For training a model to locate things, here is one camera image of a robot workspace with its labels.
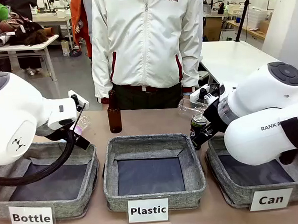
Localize bystander in dark clothes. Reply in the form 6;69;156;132
0;0;43;78

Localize grey fabric basket labelled Bottle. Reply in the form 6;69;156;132
0;138;103;224

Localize person in white jacket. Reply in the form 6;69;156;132
87;0;210;105

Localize white background workbench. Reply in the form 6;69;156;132
31;11;74;52

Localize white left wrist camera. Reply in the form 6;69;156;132
67;89;90;110

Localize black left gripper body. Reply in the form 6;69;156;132
36;125;77;144

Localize brown cardboard box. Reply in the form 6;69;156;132
203;16;224;42

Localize grey fabric basket labelled Can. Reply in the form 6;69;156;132
205;130;298;210

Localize bystander in orange jacket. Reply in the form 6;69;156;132
69;0;95;60

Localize black tripod pole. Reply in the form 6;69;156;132
233;0;256;43

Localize white Plastic label card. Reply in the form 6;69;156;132
127;198;170;224

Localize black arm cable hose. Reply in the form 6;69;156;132
276;116;298;166
0;129;79;187

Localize brown glass bottle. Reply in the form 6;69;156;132
106;89;123;134

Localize white Can label card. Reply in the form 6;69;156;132
248;187;295;212

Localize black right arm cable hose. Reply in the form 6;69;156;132
276;116;298;166

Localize person left forearm white sleeve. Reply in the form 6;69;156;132
177;46;205;95

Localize pile of mixed clothes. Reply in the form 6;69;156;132
0;0;56;48

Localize white plastic storage bins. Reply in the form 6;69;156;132
246;5;273;25

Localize grey fabric basket labelled Plastic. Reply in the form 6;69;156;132
101;131;209;213

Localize dark trousers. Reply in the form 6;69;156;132
111;79;185;112

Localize black green drink can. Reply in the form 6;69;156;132
189;113;209;150

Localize white table with clothes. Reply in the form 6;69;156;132
0;34;63;101

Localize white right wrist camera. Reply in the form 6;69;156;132
189;83;223;108

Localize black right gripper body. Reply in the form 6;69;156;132
202;100;230;135

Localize large clear plastic bottle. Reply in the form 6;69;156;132
177;96;210;116

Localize person right forearm white sleeve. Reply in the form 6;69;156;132
90;51;114;105

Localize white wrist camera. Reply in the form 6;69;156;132
67;89;90;110
189;83;223;108

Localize white Bottle label card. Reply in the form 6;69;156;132
7;203;56;224

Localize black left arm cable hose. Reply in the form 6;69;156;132
0;129;79;187

